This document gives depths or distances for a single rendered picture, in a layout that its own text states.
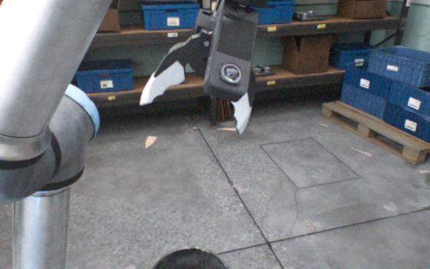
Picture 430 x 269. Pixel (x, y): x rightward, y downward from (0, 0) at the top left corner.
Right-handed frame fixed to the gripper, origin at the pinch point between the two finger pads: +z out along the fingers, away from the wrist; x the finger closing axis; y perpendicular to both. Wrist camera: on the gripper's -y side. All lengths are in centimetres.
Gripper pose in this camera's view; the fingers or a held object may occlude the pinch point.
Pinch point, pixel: (190, 123)
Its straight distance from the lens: 51.8
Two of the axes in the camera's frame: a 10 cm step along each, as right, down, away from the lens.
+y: 0.1, -6.1, 7.9
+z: -3.3, 7.4, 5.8
